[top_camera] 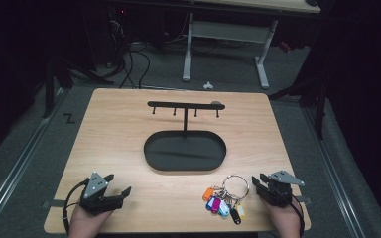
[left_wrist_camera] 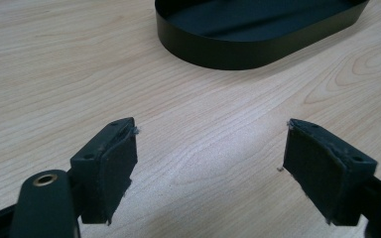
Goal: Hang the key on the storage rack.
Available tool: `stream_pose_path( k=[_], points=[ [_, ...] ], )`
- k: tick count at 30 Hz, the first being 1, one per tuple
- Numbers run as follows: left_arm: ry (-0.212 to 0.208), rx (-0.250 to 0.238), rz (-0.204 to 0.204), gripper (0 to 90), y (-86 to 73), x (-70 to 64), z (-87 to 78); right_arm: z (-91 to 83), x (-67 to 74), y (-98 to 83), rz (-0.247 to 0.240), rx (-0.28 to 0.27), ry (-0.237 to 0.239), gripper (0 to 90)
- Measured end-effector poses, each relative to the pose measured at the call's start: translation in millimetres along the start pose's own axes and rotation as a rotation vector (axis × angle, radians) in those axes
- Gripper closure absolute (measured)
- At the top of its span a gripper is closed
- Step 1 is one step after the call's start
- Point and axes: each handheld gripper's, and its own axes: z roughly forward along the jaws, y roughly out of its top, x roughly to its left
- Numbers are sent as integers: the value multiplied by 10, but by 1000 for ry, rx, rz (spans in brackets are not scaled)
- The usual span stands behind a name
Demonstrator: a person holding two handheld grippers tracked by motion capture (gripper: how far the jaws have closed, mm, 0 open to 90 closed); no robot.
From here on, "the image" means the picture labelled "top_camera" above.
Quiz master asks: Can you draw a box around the desk with white metal legs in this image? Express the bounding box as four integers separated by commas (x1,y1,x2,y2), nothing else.
181,0,322,90

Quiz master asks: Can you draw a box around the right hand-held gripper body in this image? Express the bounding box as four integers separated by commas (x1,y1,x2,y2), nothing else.
259,170,306,209

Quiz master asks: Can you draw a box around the person's left hand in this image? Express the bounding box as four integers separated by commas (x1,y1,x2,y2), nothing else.
67,205,114,238

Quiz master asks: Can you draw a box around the grey metal floor rail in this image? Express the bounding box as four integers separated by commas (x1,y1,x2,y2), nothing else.
301,104,367,238
0,87,68,230

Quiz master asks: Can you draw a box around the person's right hand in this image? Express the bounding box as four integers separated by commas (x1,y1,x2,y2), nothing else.
263,198,302,238

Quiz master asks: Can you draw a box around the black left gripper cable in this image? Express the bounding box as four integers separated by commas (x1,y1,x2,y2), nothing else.
62,178,91,236

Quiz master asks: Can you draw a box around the key ring with coloured tags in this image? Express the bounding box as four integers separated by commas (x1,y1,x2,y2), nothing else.
201,174,251,226

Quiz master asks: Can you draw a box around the bundle of black floor cables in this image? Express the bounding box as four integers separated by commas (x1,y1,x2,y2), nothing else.
107,18,152,90

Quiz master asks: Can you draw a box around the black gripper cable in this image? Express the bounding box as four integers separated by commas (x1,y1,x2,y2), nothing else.
290,193,306,238
62,178,91,236

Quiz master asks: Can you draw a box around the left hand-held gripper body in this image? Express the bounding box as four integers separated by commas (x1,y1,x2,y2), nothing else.
78,171,124,216

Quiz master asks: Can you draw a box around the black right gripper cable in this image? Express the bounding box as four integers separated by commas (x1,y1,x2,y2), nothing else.
290,193,306,238

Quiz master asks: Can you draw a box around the grey tape strip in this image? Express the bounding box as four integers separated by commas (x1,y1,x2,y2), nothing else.
42,198,67,209
294,195,313,205

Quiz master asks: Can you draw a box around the black metal stand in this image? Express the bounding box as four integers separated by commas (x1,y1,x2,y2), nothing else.
42,54,115,119
267,73,332,141

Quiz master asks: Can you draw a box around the black key rack with tray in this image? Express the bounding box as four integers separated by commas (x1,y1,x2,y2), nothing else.
143,100,228,173

